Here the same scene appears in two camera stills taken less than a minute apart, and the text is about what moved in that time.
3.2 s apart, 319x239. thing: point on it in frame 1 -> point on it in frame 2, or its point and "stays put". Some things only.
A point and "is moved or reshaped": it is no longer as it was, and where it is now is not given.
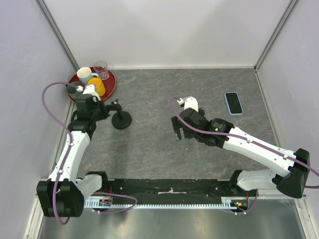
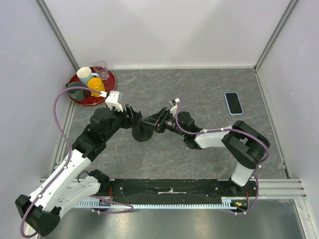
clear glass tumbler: [100, 67] stays put
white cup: [84, 73] stays put
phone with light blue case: [234, 103] stays put
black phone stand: [120, 120] is moved or reshaped
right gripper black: [176, 125] -> [158, 119]
